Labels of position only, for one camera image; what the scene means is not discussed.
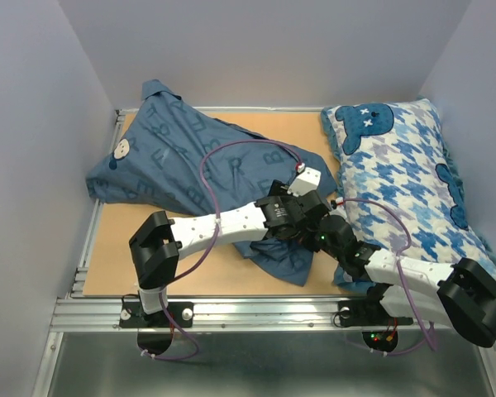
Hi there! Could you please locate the blue letter-print pillowcase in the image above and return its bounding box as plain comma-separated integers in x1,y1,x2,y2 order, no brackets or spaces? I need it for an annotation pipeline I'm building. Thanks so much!
84,79,336,287

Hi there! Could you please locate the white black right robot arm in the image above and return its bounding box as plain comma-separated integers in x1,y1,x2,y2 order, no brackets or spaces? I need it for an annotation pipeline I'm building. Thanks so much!
314,215,496,347

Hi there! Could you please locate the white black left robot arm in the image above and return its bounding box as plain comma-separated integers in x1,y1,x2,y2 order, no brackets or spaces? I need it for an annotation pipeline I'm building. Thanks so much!
129,187,331,326

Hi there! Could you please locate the blue houndstooth bear pillow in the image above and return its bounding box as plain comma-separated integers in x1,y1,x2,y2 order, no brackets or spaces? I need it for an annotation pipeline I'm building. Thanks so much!
321,98,496,279

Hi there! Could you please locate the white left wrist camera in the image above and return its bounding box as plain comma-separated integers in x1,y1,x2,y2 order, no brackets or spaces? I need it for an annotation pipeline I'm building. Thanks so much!
287,167,321,197

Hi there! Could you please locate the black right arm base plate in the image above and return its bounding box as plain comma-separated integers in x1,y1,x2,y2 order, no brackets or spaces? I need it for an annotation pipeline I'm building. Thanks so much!
332,299,413,328

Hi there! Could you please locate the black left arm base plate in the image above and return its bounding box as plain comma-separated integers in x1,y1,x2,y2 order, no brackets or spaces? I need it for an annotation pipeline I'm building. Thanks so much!
118,301,193,329

